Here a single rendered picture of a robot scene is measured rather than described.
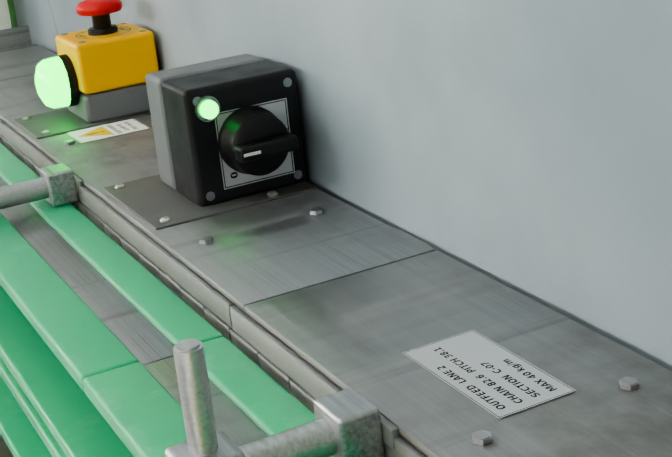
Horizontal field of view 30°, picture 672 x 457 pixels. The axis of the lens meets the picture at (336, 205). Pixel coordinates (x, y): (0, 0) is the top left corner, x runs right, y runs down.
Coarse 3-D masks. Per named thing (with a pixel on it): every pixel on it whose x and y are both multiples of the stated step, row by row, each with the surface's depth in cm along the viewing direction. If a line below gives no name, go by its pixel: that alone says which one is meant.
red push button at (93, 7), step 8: (88, 0) 108; (96, 0) 107; (104, 0) 107; (112, 0) 107; (120, 0) 108; (80, 8) 107; (88, 8) 107; (96, 8) 106; (104, 8) 107; (112, 8) 107; (120, 8) 108; (96, 16) 108; (104, 16) 108; (96, 24) 108; (104, 24) 108
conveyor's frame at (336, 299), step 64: (0, 64) 138; (0, 128) 114; (128, 128) 105; (320, 192) 83; (192, 256) 74; (256, 256) 73; (320, 256) 72; (384, 256) 71; (448, 256) 70; (256, 320) 65; (320, 320) 63; (384, 320) 63; (448, 320) 62; (512, 320) 61; (320, 384) 58; (384, 384) 56; (448, 384) 55; (512, 384) 55; (576, 384) 54; (640, 384) 54; (384, 448) 53; (448, 448) 50; (512, 448) 50; (576, 448) 49; (640, 448) 49
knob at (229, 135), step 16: (240, 112) 81; (256, 112) 81; (224, 128) 81; (240, 128) 80; (256, 128) 80; (272, 128) 81; (224, 144) 81; (240, 144) 80; (256, 144) 79; (272, 144) 80; (288, 144) 80; (224, 160) 82; (240, 160) 79; (256, 160) 81; (272, 160) 81
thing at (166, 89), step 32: (192, 64) 87; (224, 64) 86; (256, 64) 85; (160, 96) 84; (192, 96) 80; (224, 96) 81; (256, 96) 82; (288, 96) 83; (160, 128) 86; (192, 128) 80; (288, 128) 84; (160, 160) 87; (192, 160) 81; (288, 160) 84; (192, 192) 83; (224, 192) 83; (256, 192) 84
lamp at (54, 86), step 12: (48, 60) 107; (60, 60) 107; (36, 72) 107; (48, 72) 106; (60, 72) 106; (72, 72) 107; (36, 84) 108; (48, 84) 106; (60, 84) 106; (72, 84) 107; (48, 96) 107; (60, 96) 107; (72, 96) 107
